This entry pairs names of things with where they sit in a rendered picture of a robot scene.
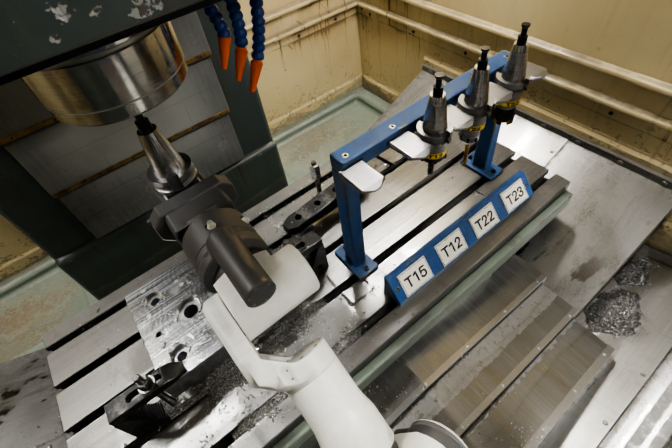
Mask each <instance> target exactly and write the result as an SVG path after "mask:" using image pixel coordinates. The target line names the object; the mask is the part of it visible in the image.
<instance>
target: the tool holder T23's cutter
mask: <svg viewBox="0 0 672 448"><path fill-rule="evenodd" d="M515 112H516V109H515V107H514V108H513V109H511V110H502V109H500V108H498V106H497V105H495V106H494V107H493V110H492V114H491V119H494V123H495V124H498V125H501V124H502V123H506V125H509V124H511V123H513V120H514V116H515Z"/></svg>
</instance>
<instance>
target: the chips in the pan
mask: <svg viewBox="0 0 672 448"><path fill-rule="evenodd" d="M630 259H631V260H630ZM630 259H629V260H630V261H629V260H628V261H627V262H626V264H625V265H624V266H623V267H622V268H621V269H620V270H619V271H618V272H617V273H616V274H615V275H616V276H615V275H614V276H615V277H613V279H614V280H615V281H616V283H617V285H618V286H622V285H629V286H632V287H634V288H636V287H635V286H643V287H645V285H646V284H647V282H648V281H647V280H649V279H650V278H651V277H650V276H649V275H648V273H649V270H650V267H652V266H654V265H656V264H655V263H653V262H651V261H649V260H647V259H648V258H645V259H644V258H639V257H636V256H635V255H634V256H633V258H632V257H631V258H630ZM651 265H652V266H651ZM654 267H655V266H654ZM652 268H653V267H652ZM652 268H651V269H652ZM649 277H650V278H649ZM610 291H611V292H609V293H604V292H605V291H604V292H601V293H599V294H601V295H600V297H601V296H602V295H603V296H602V297H603V298H600V297H599V296H596V298H595V299H594V300H593V301H591V302H590V303H589V305H588V306H586V309H585V308H584V309H585V310H584V309H583V310H582V311H584V315H585V317H584V318H586V320H585V323H586V324H587V326H588V327H587V329H588V330H589V331H590V332H594V334H596V333H598V332H599V333H598V334H600V333H605V334H606V333H608V334H612V335H613V336H614V337H615V336H616V337H617V336H625V337H628V336H630V337H631V336H632V335H633V334H634V335H636V333H637V331H635V330H636V328H637V329H638V326H641V322H640V321H639V320H640V319H642V316H641V313H642V312H641V310H640V304H639V302H640V301H641V298H640V297H639V295H638V294H637V293H633V292H632V293H631V292H630V291H626V290H625V289H623V288H622V287H621V288H620V289H615V290H614V289H613V290H611V289H610ZM610 293H611V294H610ZM599 294H598V295H599ZM639 300H640V301H639ZM582 311H581V312H582ZM640 316H641V318H640ZM606 335H607V334H606ZM617 338H618V337H617Z"/></svg>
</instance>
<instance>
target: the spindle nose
mask: <svg viewBox="0 0 672 448"><path fill-rule="evenodd" d="M187 71H188V66H187V63H186V61H185V58H184V52H183V49H182V47H181V44H180V42H179V40H178V37H177V35H176V33H175V30H174V28H173V26H172V23H171V21H169V22H166V23H163V24H161V25H158V26H156V27H153V28H150V29H148V30H145V31H143V32H140V33H137V34H135V35H132V36H130V37H127V38H124V39H122V40H119V41H117V42H114V43H111V44H109V45H106V46H104V47H101V48H98V49H96V50H93V51H90V52H88V53H85V54H83V55H80V56H77V57H75V58H72V59H70V60H67V61H64V62H62V63H59V64H57V65H54V66H51V67H49V68H46V69H44V70H41V71H38V72H36V73H33V74H31V75H28V76H25V77H23V78H21V80H22V81H23V82H24V83H25V85H26V86H27V87H28V88H29V90H30V91H31V92H32V93H33V95H34V96H35V97H36V98H37V100H38V101H39V102H40V103H41V105H42V106H43V107H44V108H46V109H47V110H49V111H50V113H51V114H52V115H53V116H54V118H55V119H57V120H58V121H60V122H62V123H65V124H68V125H74V126H82V127H94V126H103V125H109V124H114V123H118V122H121V121H125V120H128V119H131V118H133V117H136V116H138V115H141V114H143V113H145V112H147V111H149V110H151V109H153V108H155V107H156V106H158V105H160V104H161V103H163V102H164V101H165V100H167V99H168V98H169V97H170V96H172V95H173V94H174V93H175V92H176V91H177V90H178V88H179V87H180V86H181V84H182V83H183V81H184V79H185V77H186V75H187Z"/></svg>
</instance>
